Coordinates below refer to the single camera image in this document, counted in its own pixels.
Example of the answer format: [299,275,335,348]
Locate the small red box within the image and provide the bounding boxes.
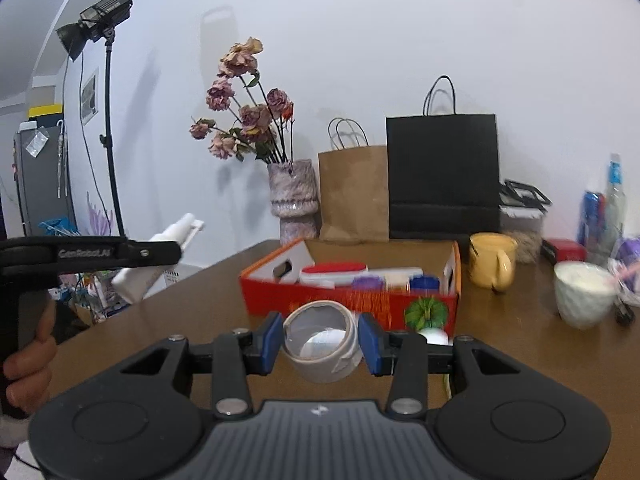
[540,238,587,264]

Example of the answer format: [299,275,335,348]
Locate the brown paper bag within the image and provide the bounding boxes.
[318,117,390,242]

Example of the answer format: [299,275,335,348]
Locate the white round jar lid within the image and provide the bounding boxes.
[419,327,451,346]

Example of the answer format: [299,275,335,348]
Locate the blue soda can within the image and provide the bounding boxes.
[578,191,605,252]

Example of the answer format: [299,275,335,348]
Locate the red and white lint brush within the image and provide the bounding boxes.
[297,262,423,288]

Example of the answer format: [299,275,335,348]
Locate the yellow ceramic mug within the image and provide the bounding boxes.
[469,233,518,292]

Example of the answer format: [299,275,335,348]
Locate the clear glass bottle blue cap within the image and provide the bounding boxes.
[599,153,626,264]

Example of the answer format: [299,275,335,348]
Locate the black paper bag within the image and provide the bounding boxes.
[386,75,500,245]

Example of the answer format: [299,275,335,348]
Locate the green spray bottle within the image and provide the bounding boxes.
[439,346,454,400]

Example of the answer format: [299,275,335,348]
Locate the clear plastic food container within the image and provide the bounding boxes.
[499,180,552,263]

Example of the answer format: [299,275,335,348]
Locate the purple gear-shaped cap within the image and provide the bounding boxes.
[350,275,385,292]

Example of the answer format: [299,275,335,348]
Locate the white spray bottle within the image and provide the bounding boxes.
[112,214,204,304]

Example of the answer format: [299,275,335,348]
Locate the purple packaged item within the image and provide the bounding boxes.
[608,236,640,308]

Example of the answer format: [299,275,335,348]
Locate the blue round lid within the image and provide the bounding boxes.
[409,274,440,294]

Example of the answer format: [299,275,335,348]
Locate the white tape roll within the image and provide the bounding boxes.
[283,300,362,384]

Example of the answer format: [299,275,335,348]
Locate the mottled pink vase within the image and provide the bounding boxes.
[267,159,320,245]

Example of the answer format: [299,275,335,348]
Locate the studio light on stand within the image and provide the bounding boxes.
[55,0,134,237]

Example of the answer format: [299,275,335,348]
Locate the dried pink flowers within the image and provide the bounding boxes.
[189,37,295,165]

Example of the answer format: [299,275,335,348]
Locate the white ceramic bowl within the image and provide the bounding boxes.
[553,261,620,330]

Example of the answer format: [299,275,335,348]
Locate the red cardboard pumpkin box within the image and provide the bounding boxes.
[240,240,461,336]

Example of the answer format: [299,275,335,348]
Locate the person's left hand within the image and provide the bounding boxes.
[3,295,56,415]

